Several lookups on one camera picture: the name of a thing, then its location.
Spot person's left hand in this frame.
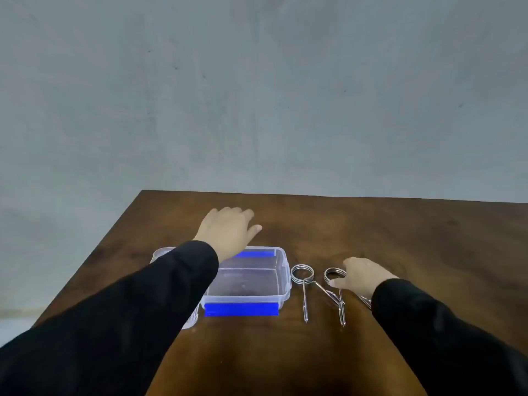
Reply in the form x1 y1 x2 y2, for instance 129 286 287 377
193 207 263 265

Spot person's right forearm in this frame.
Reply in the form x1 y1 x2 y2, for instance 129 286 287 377
371 278 528 396

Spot person's left forearm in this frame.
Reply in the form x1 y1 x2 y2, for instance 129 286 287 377
0 241 219 396

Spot clear plastic container blue clips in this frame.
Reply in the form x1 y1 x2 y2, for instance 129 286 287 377
200 246 292 317

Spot metal spring collar clip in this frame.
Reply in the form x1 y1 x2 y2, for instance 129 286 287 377
290 264 345 325
323 267 373 328

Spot person's right hand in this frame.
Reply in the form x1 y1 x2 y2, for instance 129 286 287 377
328 257 399 300

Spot clear plastic container lid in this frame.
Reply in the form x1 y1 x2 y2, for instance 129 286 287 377
149 247 201 330

